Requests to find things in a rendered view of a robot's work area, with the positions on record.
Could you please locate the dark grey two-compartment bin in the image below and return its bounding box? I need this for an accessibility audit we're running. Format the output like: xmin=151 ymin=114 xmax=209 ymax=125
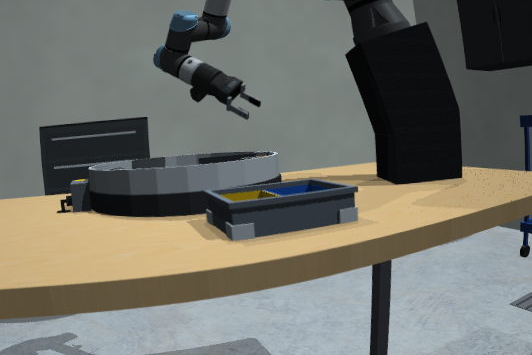
xmin=203 ymin=179 xmax=358 ymax=241

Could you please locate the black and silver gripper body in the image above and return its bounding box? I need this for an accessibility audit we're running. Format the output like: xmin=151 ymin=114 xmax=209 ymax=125
xmin=179 ymin=57 xmax=243 ymax=105

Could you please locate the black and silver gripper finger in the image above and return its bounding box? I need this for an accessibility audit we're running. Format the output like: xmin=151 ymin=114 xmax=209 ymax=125
xmin=240 ymin=83 xmax=261 ymax=107
xmin=226 ymin=96 xmax=249 ymax=120

